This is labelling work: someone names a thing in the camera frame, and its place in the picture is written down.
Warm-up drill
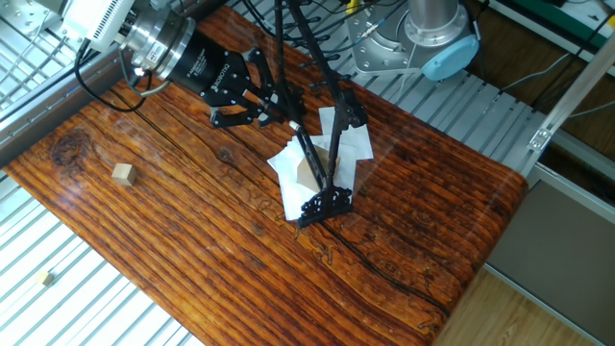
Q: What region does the thin calligraphy brush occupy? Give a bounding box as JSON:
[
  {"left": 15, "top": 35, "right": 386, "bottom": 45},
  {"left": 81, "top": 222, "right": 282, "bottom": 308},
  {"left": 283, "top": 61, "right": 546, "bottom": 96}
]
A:
[{"left": 284, "top": 117, "right": 307, "bottom": 136}]

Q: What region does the white aluminium frame post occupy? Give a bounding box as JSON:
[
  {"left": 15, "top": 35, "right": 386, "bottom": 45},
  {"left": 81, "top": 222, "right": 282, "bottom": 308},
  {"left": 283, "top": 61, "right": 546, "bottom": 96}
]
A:
[{"left": 526, "top": 34, "right": 615, "bottom": 155}]

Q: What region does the grey robot base column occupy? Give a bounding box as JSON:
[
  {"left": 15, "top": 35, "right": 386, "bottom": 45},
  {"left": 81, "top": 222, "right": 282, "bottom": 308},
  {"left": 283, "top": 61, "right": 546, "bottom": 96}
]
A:
[{"left": 404, "top": 0, "right": 470, "bottom": 43}]

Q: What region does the green board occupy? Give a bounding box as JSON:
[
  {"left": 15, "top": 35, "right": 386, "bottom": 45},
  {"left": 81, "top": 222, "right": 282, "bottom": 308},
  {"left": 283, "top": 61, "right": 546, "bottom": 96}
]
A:
[{"left": 552, "top": 0, "right": 615, "bottom": 49}]

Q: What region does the black metal pen rack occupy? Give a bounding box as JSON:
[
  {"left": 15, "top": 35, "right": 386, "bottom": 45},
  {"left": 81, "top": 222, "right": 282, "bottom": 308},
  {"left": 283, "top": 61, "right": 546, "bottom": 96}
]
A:
[{"left": 258, "top": 0, "right": 373, "bottom": 231}]

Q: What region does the white paper sheet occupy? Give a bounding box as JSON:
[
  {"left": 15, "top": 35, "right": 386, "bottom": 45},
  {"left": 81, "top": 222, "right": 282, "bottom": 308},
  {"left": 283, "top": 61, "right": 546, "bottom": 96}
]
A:
[
  {"left": 281, "top": 173, "right": 358, "bottom": 222},
  {"left": 319, "top": 105, "right": 376, "bottom": 162},
  {"left": 267, "top": 140, "right": 328, "bottom": 193}
]

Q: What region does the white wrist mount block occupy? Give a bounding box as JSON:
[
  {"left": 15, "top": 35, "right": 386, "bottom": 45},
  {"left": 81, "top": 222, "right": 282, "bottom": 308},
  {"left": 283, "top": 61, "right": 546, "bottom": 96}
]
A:
[{"left": 60, "top": 0, "right": 140, "bottom": 47}]

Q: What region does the large wooden block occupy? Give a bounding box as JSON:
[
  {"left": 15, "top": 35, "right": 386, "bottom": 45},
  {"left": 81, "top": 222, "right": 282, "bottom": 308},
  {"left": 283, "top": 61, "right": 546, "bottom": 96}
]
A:
[{"left": 296, "top": 152, "right": 337, "bottom": 197}]

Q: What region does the small wooden cube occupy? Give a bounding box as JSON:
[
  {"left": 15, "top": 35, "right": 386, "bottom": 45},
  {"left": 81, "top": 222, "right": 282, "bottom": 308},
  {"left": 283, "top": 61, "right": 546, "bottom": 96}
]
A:
[{"left": 111, "top": 162, "right": 135, "bottom": 185}]

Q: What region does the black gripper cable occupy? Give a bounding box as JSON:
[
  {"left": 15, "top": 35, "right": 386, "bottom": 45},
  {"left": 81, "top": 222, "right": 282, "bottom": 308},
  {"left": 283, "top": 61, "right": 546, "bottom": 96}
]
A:
[{"left": 75, "top": 34, "right": 160, "bottom": 114}]

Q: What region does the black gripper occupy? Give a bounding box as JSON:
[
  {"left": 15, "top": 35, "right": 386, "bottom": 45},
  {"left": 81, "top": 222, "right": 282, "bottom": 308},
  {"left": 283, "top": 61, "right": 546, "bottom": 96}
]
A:
[{"left": 175, "top": 37, "right": 299, "bottom": 130}]

